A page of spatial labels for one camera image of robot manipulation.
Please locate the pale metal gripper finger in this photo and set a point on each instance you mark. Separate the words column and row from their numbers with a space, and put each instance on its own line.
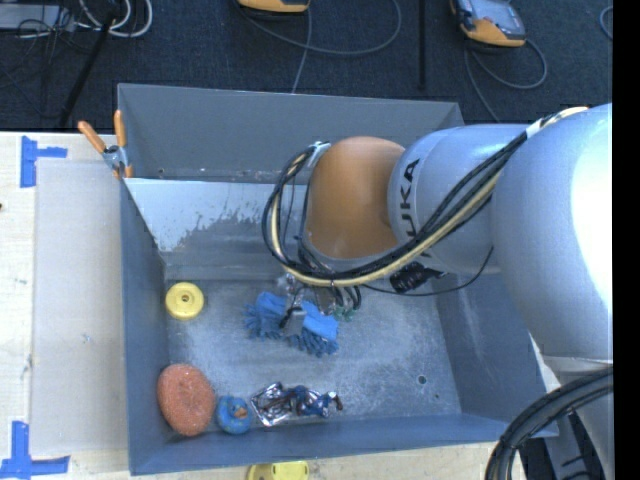
column 289, row 283
column 296, row 321

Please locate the blue fringed cloth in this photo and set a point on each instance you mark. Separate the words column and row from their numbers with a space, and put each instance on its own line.
column 320, row 327

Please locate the clear packet with blue toy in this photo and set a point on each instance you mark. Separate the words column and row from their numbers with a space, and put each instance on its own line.
column 290, row 403

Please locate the grey metal bin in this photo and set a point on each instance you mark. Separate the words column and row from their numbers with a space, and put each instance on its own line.
column 380, row 368

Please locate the yellow round disc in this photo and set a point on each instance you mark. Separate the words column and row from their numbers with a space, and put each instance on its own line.
column 184, row 300

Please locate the blue toy duck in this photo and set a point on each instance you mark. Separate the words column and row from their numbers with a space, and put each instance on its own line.
column 233, row 415

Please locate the orange oval scrubber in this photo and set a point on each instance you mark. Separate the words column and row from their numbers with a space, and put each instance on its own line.
column 185, row 399

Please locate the pale cardboard board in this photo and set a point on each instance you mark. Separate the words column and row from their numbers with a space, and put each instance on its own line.
column 80, row 308

